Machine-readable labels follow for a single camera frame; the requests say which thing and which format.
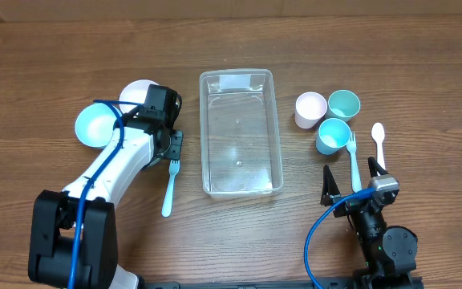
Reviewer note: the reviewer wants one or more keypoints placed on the blue plastic cup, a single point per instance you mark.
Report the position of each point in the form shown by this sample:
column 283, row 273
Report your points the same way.
column 333, row 134

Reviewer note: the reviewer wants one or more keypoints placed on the light blue bowl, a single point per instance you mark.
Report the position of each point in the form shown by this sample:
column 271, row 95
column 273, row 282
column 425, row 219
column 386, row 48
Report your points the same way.
column 94, row 125

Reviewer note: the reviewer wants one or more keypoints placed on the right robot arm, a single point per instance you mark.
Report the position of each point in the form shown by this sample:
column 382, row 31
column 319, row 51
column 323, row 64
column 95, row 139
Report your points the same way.
column 389, row 251

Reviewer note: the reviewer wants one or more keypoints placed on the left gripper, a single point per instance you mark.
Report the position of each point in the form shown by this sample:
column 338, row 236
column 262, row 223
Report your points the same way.
column 176, row 145

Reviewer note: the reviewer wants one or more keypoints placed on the pink plastic spoon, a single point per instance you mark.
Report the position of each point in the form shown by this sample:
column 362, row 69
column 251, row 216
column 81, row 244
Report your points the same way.
column 378, row 135

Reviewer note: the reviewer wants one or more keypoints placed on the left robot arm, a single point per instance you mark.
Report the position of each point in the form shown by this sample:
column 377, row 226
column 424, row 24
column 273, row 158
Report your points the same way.
column 73, row 239

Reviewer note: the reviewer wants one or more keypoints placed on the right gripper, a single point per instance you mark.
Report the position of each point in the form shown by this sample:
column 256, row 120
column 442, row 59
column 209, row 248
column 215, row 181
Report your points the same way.
column 330, row 187

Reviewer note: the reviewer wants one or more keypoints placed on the pink plastic cup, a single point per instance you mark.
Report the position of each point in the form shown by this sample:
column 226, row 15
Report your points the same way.
column 310, row 108

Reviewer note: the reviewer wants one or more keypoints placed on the green plastic cup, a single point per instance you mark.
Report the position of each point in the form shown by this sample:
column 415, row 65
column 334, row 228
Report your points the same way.
column 343, row 104

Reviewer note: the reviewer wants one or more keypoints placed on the light blue plastic fork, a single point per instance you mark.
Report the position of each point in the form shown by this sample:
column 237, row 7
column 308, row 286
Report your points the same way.
column 174, row 169

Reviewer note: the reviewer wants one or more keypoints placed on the pink bowl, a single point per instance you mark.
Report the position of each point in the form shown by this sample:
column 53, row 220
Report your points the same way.
column 134, row 92

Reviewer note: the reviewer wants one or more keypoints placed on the clear plastic container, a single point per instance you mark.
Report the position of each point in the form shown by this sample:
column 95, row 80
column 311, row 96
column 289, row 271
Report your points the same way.
column 241, row 153

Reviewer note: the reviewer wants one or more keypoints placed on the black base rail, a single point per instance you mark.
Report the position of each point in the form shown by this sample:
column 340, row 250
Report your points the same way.
column 239, row 285

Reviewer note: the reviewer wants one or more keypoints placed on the teal green bowl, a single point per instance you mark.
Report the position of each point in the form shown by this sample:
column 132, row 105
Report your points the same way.
column 153, row 161

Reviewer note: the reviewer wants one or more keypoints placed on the green plastic fork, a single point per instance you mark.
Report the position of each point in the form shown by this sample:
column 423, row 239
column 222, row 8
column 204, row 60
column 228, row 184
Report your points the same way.
column 351, row 148

